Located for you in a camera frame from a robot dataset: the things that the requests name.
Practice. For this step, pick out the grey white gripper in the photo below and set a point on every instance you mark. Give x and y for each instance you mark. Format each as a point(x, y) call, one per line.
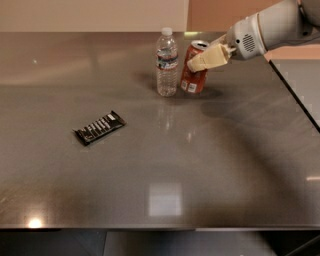
point(245, 39)

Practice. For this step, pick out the red coke can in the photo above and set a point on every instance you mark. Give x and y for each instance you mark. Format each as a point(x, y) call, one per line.
point(193, 82)

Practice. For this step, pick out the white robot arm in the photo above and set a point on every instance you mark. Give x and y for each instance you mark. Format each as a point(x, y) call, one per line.
point(287, 23)

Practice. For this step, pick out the clear plastic water bottle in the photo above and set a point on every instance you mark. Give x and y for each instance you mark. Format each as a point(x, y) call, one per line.
point(166, 63)

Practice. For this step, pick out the grey side counter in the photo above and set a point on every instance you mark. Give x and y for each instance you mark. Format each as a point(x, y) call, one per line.
point(302, 78)

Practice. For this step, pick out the black snack bar wrapper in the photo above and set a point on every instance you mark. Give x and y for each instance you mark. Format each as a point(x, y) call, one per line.
point(100, 128)

